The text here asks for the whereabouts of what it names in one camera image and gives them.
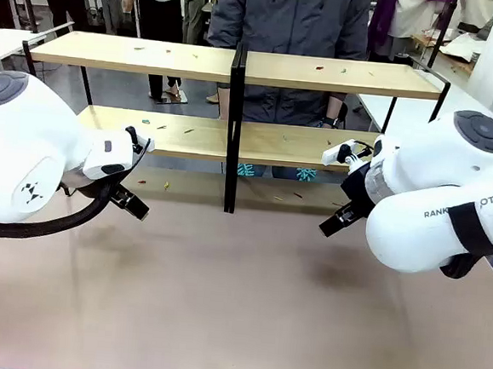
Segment person with purple scarf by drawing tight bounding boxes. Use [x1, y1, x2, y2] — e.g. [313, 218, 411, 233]
[364, 0, 461, 68]

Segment person's left forearm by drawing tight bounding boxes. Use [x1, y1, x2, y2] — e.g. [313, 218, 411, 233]
[326, 95, 349, 121]

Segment black chair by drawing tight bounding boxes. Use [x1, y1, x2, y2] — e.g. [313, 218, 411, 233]
[337, 101, 350, 130]

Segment white side table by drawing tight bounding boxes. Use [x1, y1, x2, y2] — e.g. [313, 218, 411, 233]
[0, 26, 49, 76]

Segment large white table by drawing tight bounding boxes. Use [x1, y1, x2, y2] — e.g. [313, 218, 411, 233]
[353, 77, 493, 143]

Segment person white shirt black trousers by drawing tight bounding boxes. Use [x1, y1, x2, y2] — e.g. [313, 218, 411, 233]
[113, 0, 192, 103]

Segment black strap on arm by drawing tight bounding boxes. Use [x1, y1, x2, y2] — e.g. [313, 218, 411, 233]
[439, 199, 493, 283]

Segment wooden shelf unit black frame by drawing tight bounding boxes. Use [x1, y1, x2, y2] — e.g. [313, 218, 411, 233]
[226, 42, 454, 230]
[9, 25, 246, 214]

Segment person in olive trousers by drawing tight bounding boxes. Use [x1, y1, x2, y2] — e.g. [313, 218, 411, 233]
[178, 0, 219, 47]

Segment black sleeved arm cable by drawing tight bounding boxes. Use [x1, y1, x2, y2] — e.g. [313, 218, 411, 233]
[0, 116, 154, 249]

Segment person in grey jacket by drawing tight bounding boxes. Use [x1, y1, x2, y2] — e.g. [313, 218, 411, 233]
[195, 0, 373, 187]

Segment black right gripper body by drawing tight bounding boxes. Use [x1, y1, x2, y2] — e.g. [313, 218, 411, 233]
[337, 157, 380, 217]

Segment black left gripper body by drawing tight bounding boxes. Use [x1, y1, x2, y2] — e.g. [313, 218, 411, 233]
[98, 178, 135, 207]

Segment person in white coat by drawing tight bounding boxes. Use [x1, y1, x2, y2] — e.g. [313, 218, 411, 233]
[456, 0, 493, 37]

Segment grey metal floor plate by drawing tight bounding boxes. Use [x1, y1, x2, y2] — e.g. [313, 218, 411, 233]
[148, 85, 191, 105]

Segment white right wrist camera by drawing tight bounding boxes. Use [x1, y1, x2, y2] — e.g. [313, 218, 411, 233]
[320, 136, 377, 170]

